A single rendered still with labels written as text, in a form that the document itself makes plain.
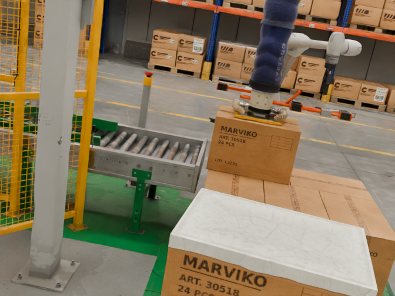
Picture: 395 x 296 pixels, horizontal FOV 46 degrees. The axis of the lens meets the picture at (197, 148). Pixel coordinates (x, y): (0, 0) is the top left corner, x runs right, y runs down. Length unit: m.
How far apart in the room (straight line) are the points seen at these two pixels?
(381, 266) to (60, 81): 2.12
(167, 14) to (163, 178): 8.87
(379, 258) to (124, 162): 1.76
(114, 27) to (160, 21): 1.16
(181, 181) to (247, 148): 0.52
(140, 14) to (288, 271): 10.89
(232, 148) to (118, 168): 0.82
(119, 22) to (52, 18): 9.66
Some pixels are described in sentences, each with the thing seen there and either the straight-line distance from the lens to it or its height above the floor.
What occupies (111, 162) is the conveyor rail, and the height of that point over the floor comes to 0.51.
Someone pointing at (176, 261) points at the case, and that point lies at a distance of 1.44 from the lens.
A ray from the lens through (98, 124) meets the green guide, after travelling 3.85.
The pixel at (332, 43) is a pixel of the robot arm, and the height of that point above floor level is 1.55.
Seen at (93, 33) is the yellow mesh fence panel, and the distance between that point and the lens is 3.04.
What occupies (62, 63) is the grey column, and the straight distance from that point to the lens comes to 2.43.
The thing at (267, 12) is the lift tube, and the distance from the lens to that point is 3.25.
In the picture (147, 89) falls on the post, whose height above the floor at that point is 0.90.
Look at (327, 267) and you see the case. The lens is 1.43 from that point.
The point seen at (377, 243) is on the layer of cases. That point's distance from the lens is 2.98.
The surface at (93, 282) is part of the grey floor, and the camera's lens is 2.94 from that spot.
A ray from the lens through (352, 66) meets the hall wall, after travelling 12.06.
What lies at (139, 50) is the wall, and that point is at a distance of 11.90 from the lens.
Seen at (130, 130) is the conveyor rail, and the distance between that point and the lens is 3.88.
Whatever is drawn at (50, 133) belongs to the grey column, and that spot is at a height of 0.90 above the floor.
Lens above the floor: 1.69
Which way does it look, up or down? 18 degrees down
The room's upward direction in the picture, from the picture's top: 10 degrees clockwise
